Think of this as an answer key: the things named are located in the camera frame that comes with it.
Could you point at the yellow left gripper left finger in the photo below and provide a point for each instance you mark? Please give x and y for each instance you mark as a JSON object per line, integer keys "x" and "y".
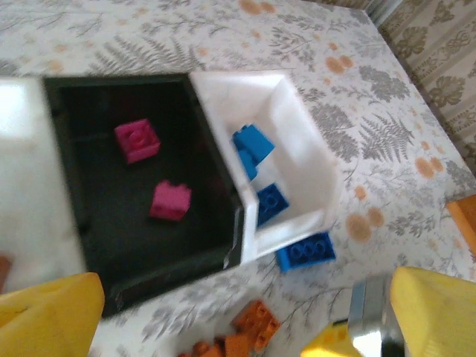
{"x": 44, "y": 320}

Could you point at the orange flat board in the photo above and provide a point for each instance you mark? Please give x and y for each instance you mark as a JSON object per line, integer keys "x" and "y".
{"x": 465, "y": 223}

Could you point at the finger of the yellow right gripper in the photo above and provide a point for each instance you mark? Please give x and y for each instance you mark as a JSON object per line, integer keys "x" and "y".
{"x": 331, "y": 342}

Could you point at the black plastic bin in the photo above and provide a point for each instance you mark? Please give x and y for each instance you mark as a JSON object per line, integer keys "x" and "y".
{"x": 111, "y": 223}

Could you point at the white plastic bin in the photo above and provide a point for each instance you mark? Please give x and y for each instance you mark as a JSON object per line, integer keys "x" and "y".
{"x": 26, "y": 167}
{"x": 297, "y": 148}

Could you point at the pink lego brick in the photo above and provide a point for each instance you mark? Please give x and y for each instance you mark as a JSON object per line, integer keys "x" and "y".
{"x": 170, "y": 201}
{"x": 137, "y": 141}

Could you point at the blue lego brick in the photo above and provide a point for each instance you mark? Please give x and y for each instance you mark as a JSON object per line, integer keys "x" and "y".
{"x": 305, "y": 252}
{"x": 271, "y": 202}
{"x": 247, "y": 167}
{"x": 254, "y": 143}

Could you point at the aluminium frame post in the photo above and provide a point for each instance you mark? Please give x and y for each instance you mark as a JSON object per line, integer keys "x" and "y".
{"x": 383, "y": 9}

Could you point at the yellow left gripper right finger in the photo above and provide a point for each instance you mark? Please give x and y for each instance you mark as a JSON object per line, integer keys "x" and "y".
{"x": 439, "y": 320}

